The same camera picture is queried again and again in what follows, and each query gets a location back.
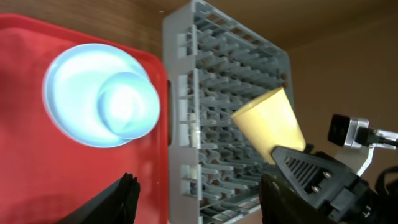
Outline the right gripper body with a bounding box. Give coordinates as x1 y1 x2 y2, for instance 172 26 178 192
304 144 397 223

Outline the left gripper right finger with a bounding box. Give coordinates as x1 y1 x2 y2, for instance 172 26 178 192
259 174 338 224

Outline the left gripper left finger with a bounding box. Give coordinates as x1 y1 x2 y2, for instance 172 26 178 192
57 173 141 224

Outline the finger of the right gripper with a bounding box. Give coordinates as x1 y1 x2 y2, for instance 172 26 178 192
271 146 358 211

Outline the yellow plastic cup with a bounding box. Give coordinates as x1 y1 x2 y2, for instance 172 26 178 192
231 87 306 164

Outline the light blue shallow bowl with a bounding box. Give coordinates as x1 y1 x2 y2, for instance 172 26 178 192
97 72 160 139

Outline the light blue plate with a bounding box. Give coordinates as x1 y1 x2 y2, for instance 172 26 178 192
42 43 154 148

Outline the white plastic spoon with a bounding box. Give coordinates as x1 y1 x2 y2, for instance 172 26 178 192
189 113 198 148

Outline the grey plastic dishwasher rack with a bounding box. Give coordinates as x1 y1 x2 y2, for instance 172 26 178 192
163 1 293 223

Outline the red plastic serving tray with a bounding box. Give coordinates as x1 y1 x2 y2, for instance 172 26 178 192
1 13 169 223

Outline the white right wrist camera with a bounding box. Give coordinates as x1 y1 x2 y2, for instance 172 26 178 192
328 114 369 149

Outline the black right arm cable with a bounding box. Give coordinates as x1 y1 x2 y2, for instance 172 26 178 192
356 126 398 149

